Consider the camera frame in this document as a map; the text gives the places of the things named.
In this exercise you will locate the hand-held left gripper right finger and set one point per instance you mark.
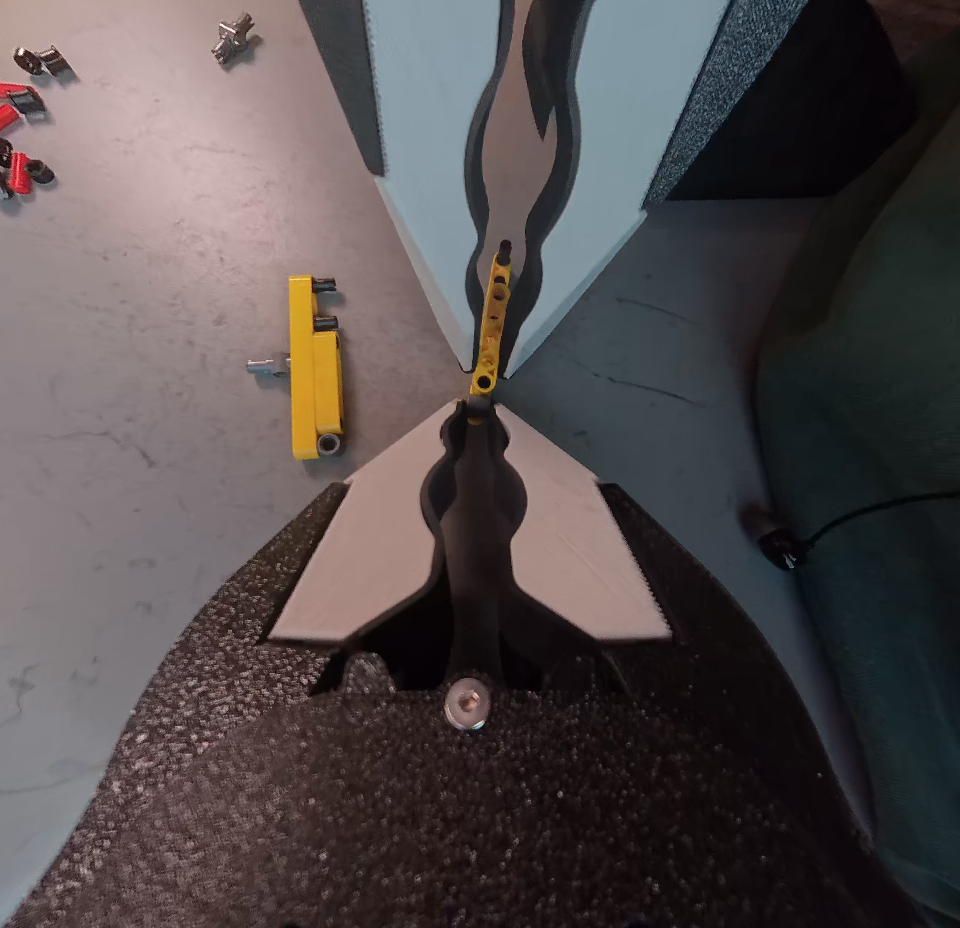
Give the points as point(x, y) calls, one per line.
point(585, 561)

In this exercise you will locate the pile of small lego pieces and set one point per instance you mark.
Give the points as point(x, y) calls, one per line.
point(19, 171)

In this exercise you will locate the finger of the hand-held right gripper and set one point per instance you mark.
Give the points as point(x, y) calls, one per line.
point(420, 81)
point(637, 103)

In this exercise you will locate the long yellow lego beam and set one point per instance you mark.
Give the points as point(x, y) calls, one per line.
point(498, 307)

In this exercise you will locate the yellow lego beam assembly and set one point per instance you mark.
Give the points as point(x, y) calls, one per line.
point(304, 373)

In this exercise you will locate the grey lego axle pin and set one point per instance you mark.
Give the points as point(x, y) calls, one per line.
point(234, 40)

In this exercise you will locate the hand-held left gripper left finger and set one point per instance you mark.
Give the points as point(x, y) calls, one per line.
point(360, 561)

